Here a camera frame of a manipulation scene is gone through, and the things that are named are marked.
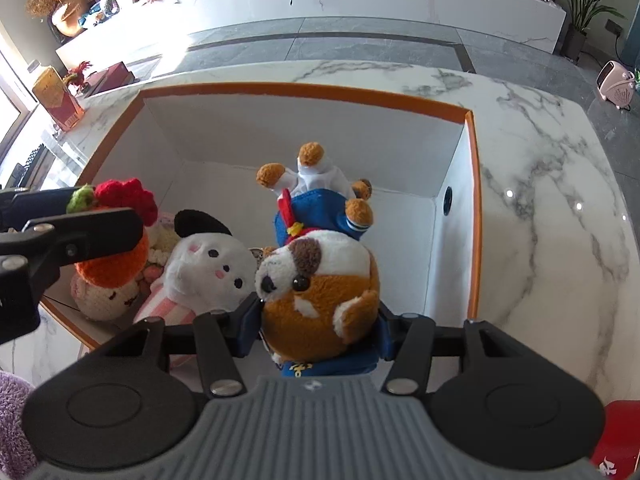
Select pink fan heater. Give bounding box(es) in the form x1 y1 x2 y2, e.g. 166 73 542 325
596 60 637 111

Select white marble cabinet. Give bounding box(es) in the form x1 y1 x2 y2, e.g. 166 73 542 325
55 0 568 70

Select crochet doll with orange hat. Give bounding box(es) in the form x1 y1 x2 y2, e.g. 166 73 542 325
66 178 160 322

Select purple fuzzy cloth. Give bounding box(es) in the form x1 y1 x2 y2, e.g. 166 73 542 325
0 370 40 480

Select red and gold canister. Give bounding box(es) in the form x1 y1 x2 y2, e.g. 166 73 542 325
32 67 85 133

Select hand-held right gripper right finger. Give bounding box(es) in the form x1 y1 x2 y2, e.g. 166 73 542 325
376 301 531 396

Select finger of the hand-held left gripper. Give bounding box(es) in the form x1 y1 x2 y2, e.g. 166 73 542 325
0 207 146 288
0 186 76 232

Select red printed object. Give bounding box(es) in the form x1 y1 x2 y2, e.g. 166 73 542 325
590 399 640 480

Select white plush bear, pink stripes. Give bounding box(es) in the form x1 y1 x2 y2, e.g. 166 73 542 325
132 209 260 326

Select dark red box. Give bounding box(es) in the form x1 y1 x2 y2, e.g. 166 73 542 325
81 61 136 99

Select brown white dog plush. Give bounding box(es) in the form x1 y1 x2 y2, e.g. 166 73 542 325
255 141 383 377

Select orange-rimmed white box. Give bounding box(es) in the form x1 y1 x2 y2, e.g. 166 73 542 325
40 82 483 356

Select pastel crochet flower bunch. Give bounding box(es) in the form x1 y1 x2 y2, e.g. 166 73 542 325
142 212 178 292

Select red feather ornament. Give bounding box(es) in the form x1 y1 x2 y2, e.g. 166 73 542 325
61 60 94 95

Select potted plant in black pot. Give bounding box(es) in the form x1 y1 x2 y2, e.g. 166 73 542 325
554 0 637 64

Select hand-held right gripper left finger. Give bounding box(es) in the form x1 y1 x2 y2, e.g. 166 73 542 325
101 294 264 400

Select gold vase with dried flowers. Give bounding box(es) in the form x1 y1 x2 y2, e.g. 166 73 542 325
25 0 90 38

